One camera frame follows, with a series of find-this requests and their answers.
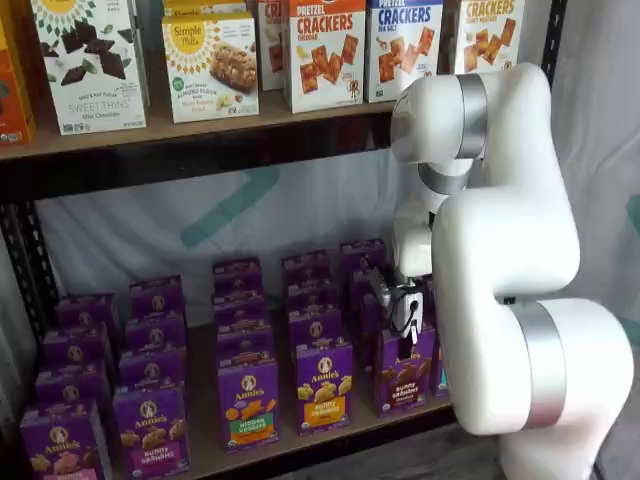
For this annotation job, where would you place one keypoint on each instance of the purple box brown patch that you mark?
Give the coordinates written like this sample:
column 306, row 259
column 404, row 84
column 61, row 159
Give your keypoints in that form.
column 405, row 385

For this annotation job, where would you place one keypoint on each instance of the yellow Simple Mills bar box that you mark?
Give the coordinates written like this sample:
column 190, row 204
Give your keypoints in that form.
column 200, row 7
column 210, row 70

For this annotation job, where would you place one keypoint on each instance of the blue sea salt crackers box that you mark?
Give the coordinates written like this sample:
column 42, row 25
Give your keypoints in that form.
column 400, row 45

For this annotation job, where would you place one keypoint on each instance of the white Sweet Thins box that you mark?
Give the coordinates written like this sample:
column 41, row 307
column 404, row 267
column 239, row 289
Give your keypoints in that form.
column 90, row 75

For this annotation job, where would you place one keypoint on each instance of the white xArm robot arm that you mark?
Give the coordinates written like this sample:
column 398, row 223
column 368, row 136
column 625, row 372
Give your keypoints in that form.
column 500, row 225

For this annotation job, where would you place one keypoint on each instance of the white backdrop sheet teal stripe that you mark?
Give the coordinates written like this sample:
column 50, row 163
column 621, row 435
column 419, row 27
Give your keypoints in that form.
column 150, row 215

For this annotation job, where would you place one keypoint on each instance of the wooden shelf board with crackers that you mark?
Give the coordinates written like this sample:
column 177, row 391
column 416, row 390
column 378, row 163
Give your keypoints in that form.
column 200, row 135

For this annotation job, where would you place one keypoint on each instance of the purple box yellow patch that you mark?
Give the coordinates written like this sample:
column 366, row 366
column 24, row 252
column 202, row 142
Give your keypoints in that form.
column 324, row 385

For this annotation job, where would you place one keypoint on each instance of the wooden shelf board with purple boxes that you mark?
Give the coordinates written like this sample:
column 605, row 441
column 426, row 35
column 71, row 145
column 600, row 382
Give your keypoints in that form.
column 200, row 400

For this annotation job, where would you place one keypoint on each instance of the orange cheddar pretzel crackers box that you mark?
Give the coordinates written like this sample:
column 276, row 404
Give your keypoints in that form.
column 325, row 60

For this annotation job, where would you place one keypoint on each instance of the orange snack box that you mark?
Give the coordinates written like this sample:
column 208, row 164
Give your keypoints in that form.
column 12, row 90

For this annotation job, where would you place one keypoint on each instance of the black metal shelf frame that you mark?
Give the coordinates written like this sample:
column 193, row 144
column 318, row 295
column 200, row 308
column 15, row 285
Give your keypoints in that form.
column 150, row 170

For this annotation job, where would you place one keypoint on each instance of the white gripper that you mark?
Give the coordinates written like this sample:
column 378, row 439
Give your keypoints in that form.
column 404, row 310

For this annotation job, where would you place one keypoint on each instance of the purple box green patch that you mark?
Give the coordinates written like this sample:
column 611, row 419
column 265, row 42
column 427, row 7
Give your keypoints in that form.
column 247, row 400

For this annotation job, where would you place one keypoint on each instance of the white orange cracker box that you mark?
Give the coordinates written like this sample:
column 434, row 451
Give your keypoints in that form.
column 271, row 50

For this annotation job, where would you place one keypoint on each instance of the purple box teal patch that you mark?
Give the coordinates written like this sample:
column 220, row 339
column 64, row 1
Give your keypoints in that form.
column 441, row 375

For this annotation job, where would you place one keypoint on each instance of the yellow pretzel crackers box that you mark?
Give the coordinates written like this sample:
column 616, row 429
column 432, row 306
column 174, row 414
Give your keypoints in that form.
column 490, row 35

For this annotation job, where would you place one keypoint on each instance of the purple box pink patch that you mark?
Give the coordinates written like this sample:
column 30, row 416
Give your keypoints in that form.
column 60, row 440
column 150, row 430

